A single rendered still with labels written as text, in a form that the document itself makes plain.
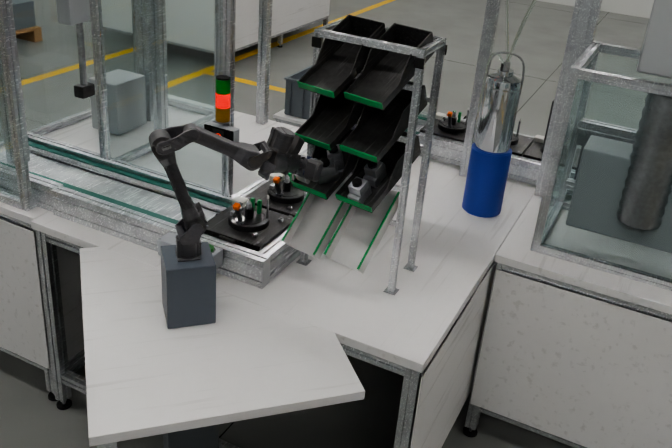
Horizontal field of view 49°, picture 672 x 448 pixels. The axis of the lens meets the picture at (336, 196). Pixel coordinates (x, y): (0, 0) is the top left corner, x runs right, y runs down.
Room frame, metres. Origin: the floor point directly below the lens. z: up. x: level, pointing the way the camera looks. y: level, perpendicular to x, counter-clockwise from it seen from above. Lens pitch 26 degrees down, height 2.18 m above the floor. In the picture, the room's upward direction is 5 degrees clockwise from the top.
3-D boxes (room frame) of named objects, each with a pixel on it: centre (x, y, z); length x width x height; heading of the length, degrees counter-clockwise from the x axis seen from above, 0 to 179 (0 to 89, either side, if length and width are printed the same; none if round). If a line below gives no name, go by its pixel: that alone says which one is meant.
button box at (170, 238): (2.07, 0.46, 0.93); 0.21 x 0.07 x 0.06; 65
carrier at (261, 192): (2.46, 0.18, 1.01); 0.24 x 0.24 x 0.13; 65
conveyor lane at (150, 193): (2.38, 0.55, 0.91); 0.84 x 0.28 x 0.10; 65
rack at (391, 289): (2.19, -0.09, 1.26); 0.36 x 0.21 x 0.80; 65
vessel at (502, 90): (2.71, -0.59, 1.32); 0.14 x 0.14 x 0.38
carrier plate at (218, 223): (2.23, 0.29, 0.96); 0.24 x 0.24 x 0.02; 65
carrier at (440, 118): (3.33, -0.52, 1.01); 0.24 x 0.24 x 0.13; 65
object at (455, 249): (2.63, 0.10, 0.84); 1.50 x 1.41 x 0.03; 65
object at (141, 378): (1.85, 0.36, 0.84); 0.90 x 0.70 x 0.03; 20
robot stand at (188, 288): (1.83, 0.41, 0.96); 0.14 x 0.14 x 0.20; 20
